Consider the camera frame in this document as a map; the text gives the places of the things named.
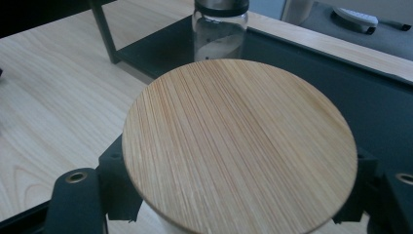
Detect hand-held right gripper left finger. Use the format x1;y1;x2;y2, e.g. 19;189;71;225
45;135;144;234

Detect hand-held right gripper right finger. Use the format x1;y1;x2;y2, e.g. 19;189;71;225
332;147;413;234

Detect wooden-lid jar of reddish spice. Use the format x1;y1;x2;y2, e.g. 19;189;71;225
121;58;358;234

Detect glass jar with metal lid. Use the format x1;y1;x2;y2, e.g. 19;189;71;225
191;0;250;62

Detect white flat device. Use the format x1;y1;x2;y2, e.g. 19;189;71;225
330;7;380;35

